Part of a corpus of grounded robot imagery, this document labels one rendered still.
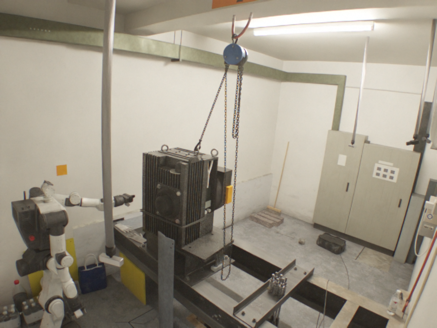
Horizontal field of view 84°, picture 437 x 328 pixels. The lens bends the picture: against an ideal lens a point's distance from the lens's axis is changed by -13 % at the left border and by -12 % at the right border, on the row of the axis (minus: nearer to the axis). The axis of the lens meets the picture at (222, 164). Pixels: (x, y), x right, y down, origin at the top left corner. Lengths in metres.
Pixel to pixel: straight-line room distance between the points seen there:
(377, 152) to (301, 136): 1.41
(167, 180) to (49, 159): 1.15
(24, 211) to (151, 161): 1.03
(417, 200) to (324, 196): 1.44
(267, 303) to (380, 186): 2.86
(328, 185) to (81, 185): 3.64
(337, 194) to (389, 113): 1.50
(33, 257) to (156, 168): 1.10
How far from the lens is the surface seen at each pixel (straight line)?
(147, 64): 3.22
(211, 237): 2.51
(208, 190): 2.44
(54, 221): 1.81
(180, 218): 2.21
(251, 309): 2.17
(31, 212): 1.93
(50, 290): 2.29
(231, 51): 2.01
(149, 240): 2.71
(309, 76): 4.98
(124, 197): 2.33
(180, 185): 2.16
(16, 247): 3.02
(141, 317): 3.00
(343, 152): 4.59
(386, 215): 4.62
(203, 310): 2.46
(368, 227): 4.74
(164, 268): 2.33
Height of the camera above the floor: 2.13
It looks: 14 degrees down
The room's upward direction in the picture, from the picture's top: 5 degrees clockwise
